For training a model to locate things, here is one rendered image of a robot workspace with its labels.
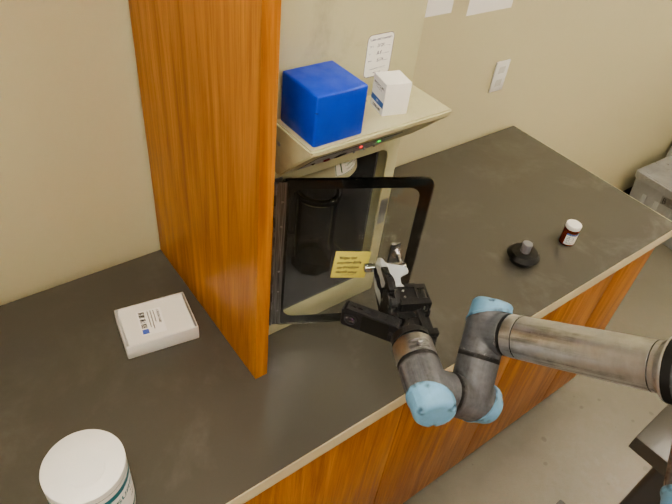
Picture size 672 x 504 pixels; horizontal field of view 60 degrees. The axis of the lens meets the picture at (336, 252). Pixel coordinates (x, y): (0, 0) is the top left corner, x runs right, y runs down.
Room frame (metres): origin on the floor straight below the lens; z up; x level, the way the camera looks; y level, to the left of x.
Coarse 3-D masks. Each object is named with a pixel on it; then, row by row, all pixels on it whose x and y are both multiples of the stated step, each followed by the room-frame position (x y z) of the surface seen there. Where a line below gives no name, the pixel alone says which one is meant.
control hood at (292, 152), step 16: (368, 96) 1.01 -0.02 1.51; (416, 96) 1.04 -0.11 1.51; (368, 112) 0.95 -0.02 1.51; (416, 112) 0.98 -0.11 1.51; (432, 112) 0.98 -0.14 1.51; (448, 112) 1.00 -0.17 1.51; (288, 128) 0.86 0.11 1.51; (368, 128) 0.89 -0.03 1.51; (384, 128) 0.90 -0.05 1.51; (400, 128) 0.92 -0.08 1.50; (416, 128) 1.01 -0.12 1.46; (288, 144) 0.84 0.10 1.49; (304, 144) 0.82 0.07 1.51; (336, 144) 0.83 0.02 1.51; (352, 144) 0.85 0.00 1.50; (288, 160) 0.84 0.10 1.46; (304, 160) 0.81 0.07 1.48
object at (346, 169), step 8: (352, 160) 1.05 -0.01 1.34; (328, 168) 1.00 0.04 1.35; (336, 168) 1.01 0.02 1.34; (344, 168) 1.02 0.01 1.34; (352, 168) 1.04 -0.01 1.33; (304, 176) 0.99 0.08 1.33; (312, 176) 0.99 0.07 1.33; (320, 176) 0.99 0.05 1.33; (328, 176) 1.00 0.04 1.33; (336, 176) 1.01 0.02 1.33; (344, 176) 1.02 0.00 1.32
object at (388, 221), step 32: (288, 192) 0.88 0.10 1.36; (320, 192) 0.90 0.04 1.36; (352, 192) 0.91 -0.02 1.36; (384, 192) 0.93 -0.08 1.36; (416, 192) 0.94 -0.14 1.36; (288, 224) 0.88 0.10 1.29; (320, 224) 0.90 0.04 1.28; (352, 224) 0.91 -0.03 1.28; (384, 224) 0.93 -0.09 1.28; (416, 224) 0.95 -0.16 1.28; (288, 256) 0.88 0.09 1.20; (320, 256) 0.90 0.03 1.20; (384, 256) 0.93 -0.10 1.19; (288, 288) 0.88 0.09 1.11; (320, 288) 0.90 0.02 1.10; (352, 288) 0.92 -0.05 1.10; (288, 320) 0.89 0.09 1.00; (320, 320) 0.90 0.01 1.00
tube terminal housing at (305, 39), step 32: (288, 0) 0.89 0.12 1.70; (320, 0) 0.93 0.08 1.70; (352, 0) 0.98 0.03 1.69; (384, 0) 1.02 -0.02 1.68; (416, 0) 1.07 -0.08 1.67; (288, 32) 0.90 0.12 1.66; (320, 32) 0.94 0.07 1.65; (352, 32) 0.98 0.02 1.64; (384, 32) 1.03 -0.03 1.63; (416, 32) 1.08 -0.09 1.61; (288, 64) 0.90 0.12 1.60; (352, 64) 0.99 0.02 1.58; (384, 160) 1.11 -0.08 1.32
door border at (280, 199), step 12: (276, 204) 0.87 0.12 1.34; (276, 216) 0.87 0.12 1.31; (276, 228) 0.88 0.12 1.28; (276, 240) 0.88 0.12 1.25; (276, 252) 0.88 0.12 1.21; (276, 264) 0.88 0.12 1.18; (276, 276) 0.88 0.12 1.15; (276, 288) 0.88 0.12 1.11; (276, 300) 0.88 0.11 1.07; (276, 312) 0.88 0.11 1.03
